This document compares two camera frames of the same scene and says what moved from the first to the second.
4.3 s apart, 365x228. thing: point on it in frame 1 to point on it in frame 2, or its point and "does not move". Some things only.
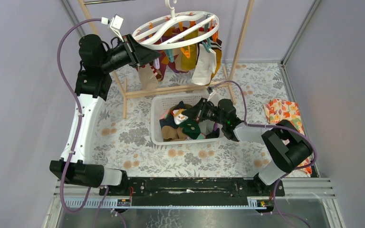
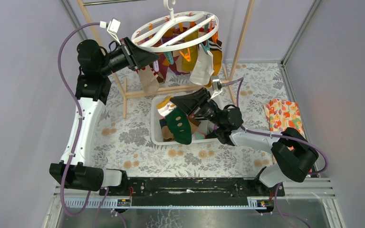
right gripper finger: (202, 103) to (202, 94)
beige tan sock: (148, 79) does not move
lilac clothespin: (157, 62) does not move
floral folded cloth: (276, 110) does not move
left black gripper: (129, 51) does not move
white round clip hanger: (175, 29) does not move
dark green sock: (190, 128) to (177, 122)
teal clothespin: (170, 53) does not move
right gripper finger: (194, 113) to (188, 102)
